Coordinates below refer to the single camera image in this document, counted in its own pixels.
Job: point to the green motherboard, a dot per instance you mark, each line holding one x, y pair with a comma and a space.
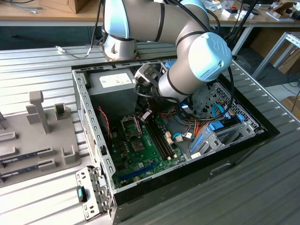
140, 164

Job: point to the open cardboard box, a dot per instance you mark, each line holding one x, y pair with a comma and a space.
281, 9

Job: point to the black teal bracket latch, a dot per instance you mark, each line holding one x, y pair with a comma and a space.
81, 194

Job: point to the grey metal disk bay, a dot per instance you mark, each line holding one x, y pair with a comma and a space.
211, 140

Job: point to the wooden desk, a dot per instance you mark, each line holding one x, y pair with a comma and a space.
262, 20

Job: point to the white four-pin socket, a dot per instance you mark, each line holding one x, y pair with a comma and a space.
114, 134

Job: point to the brown cardboard box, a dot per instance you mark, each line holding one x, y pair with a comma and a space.
65, 5
291, 105

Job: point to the dark RAM stick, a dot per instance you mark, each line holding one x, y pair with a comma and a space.
21, 171
21, 157

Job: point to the silver expansion slot bracket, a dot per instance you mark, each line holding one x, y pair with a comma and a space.
91, 178

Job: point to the blue expansion slot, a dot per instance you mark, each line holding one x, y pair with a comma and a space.
138, 171

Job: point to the aluminium frame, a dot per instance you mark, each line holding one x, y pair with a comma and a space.
270, 55

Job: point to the blue plastic bay latch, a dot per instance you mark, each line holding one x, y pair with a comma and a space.
218, 125

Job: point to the black RAM slot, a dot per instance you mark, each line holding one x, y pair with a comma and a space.
165, 138
155, 138
158, 138
162, 138

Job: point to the CPU socket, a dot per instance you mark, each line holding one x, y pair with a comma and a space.
132, 152

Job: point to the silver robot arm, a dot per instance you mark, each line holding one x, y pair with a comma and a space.
178, 86

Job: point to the blue disk carrier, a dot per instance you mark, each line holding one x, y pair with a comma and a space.
169, 64

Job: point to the grey parts rack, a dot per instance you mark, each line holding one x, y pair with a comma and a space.
23, 140

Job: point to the black PC case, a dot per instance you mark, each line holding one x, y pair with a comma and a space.
187, 185

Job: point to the grey power supply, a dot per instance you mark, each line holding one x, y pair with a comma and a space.
112, 103

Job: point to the black case fan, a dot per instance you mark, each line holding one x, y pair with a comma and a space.
102, 126

